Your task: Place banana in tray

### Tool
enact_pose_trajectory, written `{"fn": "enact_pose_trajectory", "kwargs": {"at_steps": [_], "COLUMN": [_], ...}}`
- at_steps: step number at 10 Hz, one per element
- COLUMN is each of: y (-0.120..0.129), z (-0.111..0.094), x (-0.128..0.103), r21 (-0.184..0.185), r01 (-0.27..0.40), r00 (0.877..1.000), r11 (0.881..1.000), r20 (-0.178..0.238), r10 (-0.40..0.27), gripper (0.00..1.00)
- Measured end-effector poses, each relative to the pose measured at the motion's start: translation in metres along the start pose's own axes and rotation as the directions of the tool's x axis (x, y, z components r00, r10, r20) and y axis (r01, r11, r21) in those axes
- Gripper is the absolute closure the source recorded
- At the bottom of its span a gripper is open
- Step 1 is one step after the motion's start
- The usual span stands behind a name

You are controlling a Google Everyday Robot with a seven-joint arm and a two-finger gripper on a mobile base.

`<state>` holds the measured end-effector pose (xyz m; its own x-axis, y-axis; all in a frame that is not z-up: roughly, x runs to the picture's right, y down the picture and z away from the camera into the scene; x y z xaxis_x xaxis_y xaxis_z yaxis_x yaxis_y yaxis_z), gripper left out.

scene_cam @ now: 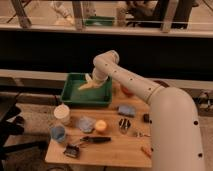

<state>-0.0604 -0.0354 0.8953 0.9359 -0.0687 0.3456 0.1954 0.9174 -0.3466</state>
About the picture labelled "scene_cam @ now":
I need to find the yellow banana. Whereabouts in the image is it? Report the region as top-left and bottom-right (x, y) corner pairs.
(79, 73), (100, 90)

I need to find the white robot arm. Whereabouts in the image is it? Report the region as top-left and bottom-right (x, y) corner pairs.
(93, 50), (205, 171)

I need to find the green plastic tray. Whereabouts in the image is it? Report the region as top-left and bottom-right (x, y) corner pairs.
(60, 73), (112, 107)

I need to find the red round object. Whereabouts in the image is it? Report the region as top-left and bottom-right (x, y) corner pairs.
(120, 84), (134, 97)

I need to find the blue sponge block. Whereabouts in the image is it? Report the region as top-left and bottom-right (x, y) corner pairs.
(118, 105), (136, 117)

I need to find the orange round fruit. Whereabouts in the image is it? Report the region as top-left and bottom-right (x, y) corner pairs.
(95, 120), (107, 132)

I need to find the crumpled grey-blue cloth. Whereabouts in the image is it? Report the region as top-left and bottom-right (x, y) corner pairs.
(76, 116), (96, 133)

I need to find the white cylindrical container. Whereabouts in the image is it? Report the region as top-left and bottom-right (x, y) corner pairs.
(54, 104), (70, 125)

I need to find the black metal binder clip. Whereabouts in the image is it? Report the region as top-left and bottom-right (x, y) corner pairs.
(119, 118), (131, 134)

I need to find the small black box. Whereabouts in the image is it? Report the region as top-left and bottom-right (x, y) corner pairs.
(143, 114), (150, 123)

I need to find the blue plastic cup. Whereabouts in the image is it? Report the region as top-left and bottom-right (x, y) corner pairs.
(50, 126), (66, 143)

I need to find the small silver metal piece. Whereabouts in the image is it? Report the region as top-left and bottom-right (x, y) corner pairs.
(135, 132), (150, 137)

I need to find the small black metal clip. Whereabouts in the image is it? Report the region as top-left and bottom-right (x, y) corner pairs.
(64, 145), (80, 158)

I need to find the orange small object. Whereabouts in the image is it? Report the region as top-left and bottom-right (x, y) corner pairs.
(141, 146), (152, 158)

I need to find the black chair base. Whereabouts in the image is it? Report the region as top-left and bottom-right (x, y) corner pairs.
(0, 99), (47, 171)

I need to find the black handled tool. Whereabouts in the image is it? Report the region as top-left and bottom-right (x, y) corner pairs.
(80, 136), (111, 144)

